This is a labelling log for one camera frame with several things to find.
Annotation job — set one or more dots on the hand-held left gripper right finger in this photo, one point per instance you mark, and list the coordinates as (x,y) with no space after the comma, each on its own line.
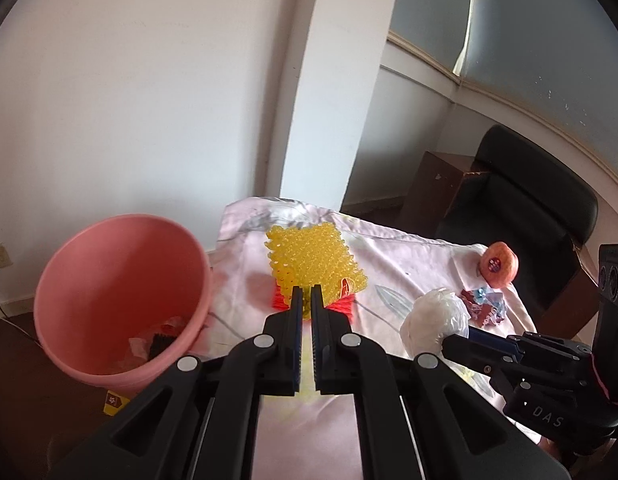
(317,350)

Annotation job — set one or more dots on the clear crumpled plastic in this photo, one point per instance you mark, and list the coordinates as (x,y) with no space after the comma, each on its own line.
(138,347)

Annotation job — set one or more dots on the white plastic bag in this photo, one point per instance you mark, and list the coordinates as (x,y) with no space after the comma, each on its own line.
(431,320)

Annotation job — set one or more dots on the brown wooden cabinet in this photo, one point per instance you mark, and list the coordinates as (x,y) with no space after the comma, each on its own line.
(429,195)

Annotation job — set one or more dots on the red foam net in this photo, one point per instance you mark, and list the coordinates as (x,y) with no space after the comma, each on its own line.
(341,310)

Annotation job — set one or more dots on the small crumpled red wrapper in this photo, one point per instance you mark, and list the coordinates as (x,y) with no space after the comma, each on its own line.
(484,310)

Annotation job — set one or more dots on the yellow foam net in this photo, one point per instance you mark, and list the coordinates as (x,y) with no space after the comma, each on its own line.
(314,260)

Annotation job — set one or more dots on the yellow cardboard box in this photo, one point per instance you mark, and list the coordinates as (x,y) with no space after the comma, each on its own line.
(114,402)

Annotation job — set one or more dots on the orange pomelo with sticker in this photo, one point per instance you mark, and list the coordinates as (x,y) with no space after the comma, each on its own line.
(499,265)

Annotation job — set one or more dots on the black foam net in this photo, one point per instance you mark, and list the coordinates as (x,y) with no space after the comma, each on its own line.
(161,347)

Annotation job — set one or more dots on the black leather chair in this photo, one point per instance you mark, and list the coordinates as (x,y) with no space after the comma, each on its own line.
(529,210)

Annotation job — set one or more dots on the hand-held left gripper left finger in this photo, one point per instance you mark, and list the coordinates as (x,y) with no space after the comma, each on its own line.
(296,340)

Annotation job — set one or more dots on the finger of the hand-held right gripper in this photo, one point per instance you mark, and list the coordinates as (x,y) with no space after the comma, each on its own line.
(469,355)
(494,341)

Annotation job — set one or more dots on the pink plastic basin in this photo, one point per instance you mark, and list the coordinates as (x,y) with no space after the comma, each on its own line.
(114,270)

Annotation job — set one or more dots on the pink floral cloth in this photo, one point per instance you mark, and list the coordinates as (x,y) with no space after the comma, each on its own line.
(309,440)

